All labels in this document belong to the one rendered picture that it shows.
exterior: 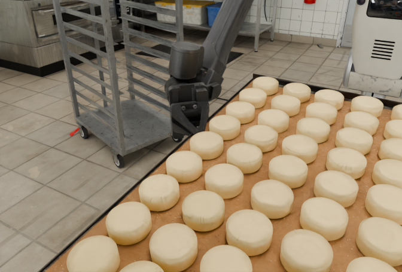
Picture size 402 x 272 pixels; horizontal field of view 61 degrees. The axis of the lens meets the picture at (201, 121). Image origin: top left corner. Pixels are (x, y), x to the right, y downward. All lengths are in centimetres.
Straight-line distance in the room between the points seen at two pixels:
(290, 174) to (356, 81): 90
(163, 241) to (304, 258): 14
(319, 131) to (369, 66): 78
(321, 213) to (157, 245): 18
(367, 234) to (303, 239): 7
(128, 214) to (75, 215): 149
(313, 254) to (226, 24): 53
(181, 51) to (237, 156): 26
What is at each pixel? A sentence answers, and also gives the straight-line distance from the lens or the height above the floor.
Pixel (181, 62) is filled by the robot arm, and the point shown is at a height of 101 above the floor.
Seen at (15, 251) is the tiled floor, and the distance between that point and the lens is 182.
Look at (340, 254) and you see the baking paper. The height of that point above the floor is 92.
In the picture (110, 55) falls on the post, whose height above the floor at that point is 72.
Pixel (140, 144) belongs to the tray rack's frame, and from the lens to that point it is 208.
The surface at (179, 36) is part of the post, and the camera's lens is 203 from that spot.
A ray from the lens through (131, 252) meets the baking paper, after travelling 40.
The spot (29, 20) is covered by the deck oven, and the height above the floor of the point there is 59.
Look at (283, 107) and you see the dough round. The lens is 60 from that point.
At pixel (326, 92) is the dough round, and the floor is 97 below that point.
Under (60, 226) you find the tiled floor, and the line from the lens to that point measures 186.
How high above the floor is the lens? 121
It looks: 27 degrees down
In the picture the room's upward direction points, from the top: straight up
